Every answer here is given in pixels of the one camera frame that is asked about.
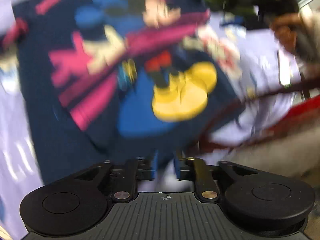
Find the person's hand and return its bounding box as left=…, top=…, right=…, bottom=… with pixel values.
left=270, top=13, right=305, bottom=55

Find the purple floral bed sheet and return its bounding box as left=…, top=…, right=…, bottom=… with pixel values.
left=0, top=0, right=320, bottom=238

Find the navy cartoon print shirt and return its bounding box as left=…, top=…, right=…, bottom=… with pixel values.
left=5, top=0, right=237, bottom=184

